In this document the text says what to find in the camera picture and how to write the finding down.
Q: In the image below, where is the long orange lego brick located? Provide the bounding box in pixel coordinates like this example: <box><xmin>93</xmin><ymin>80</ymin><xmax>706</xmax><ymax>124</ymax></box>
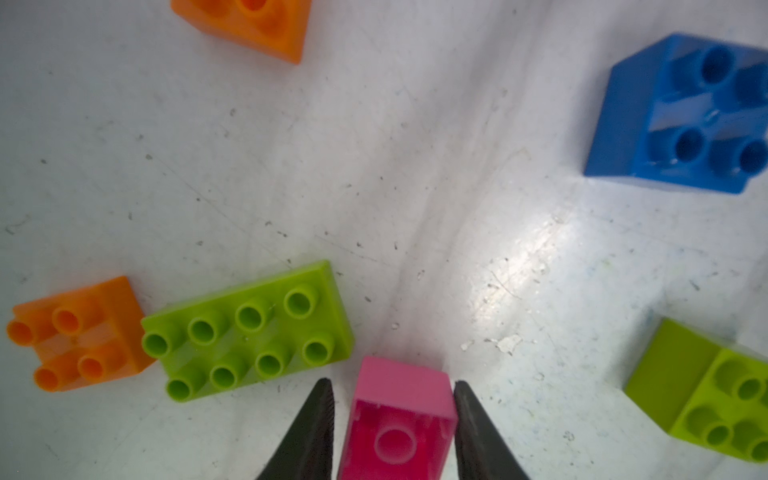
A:
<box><xmin>170</xmin><ymin>0</ymin><xmax>312</xmax><ymax>64</ymax></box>

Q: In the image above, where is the magenta lego brick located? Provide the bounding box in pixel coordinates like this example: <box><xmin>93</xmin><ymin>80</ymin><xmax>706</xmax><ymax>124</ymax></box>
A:
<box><xmin>338</xmin><ymin>356</ymin><xmax>458</xmax><ymax>479</ymax></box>

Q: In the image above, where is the blue lego brick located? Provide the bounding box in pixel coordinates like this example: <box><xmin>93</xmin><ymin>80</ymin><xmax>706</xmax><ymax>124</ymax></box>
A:
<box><xmin>584</xmin><ymin>33</ymin><xmax>767</xmax><ymax>194</ymax></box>

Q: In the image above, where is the small lime green lego brick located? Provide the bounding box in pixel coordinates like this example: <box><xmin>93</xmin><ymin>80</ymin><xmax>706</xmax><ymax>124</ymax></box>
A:
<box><xmin>624</xmin><ymin>317</ymin><xmax>767</xmax><ymax>464</ymax></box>

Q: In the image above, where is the long lime green lego brick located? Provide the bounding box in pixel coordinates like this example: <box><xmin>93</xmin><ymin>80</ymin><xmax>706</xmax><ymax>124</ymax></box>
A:
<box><xmin>141</xmin><ymin>260</ymin><xmax>355</xmax><ymax>403</ymax></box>

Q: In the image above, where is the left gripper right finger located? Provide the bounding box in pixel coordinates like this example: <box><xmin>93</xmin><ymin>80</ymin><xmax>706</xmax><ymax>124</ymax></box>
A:
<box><xmin>454</xmin><ymin>380</ymin><xmax>529</xmax><ymax>480</ymax></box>

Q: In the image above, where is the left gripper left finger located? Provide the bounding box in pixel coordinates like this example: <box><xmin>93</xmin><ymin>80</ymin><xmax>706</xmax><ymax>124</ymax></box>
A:
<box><xmin>257</xmin><ymin>378</ymin><xmax>335</xmax><ymax>480</ymax></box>

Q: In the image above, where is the small orange lego brick upper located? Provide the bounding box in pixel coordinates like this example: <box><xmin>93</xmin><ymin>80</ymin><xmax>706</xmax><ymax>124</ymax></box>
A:
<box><xmin>6</xmin><ymin>276</ymin><xmax>155</xmax><ymax>392</ymax></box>

